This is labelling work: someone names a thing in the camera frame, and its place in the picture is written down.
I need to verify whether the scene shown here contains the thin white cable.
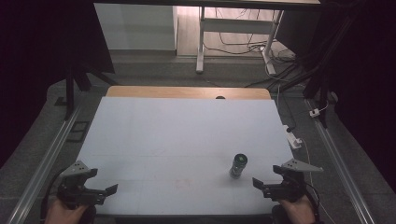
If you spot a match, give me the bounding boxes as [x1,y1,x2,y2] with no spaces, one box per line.
[299,138,338,224]

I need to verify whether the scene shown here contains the black tripod stand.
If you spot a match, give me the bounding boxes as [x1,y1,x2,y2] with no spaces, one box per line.
[55,60,120,121]

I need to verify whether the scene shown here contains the white power strip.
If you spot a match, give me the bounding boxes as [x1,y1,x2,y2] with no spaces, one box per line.
[282,124,304,150]

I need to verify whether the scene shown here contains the aluminium floor rail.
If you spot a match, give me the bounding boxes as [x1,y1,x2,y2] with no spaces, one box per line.
[304,98,376,224]
[6,104,82,224]

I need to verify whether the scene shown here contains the person's left hand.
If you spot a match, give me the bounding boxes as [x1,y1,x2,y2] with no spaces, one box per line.
[45,197,91,224]

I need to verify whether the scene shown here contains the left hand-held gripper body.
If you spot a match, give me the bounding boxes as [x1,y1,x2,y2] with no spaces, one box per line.
[56,160,107,209]

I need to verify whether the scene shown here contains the black floor cables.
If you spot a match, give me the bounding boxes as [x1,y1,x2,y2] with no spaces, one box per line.
[204,7,300,90]

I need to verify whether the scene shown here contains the black curtain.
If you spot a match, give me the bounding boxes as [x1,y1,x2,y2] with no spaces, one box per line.
[0,0,116,169]
[303,0,396,194]

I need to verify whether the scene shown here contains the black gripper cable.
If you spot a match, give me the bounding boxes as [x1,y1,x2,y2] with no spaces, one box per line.
[303,181,322,223]
[39,174,64,224]

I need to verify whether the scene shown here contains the white desk frame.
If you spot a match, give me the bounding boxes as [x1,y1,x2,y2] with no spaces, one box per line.
[195,6,285,76]

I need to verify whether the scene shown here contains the green-lidded dark bottle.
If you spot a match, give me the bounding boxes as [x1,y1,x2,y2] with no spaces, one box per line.
[229,153,249,180]

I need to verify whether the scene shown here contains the black stand legs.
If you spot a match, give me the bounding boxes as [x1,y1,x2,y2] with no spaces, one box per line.
[275,55,335,129]

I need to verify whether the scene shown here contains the person's right hand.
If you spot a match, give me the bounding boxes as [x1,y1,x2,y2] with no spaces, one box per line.
[277,196,317,224]

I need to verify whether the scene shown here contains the black rectangular floor frame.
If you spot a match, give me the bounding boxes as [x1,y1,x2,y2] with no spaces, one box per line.
[65,120,91,144]

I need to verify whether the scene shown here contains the white table cover sheet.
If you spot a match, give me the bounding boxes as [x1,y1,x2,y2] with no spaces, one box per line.
[75,96,295,217]

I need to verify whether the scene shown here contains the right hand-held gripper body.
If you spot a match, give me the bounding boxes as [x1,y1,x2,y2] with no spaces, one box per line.
[262,158,324,203]

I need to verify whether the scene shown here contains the white cabinet panel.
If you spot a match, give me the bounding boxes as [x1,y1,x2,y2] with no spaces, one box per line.
[93,3,178,51]

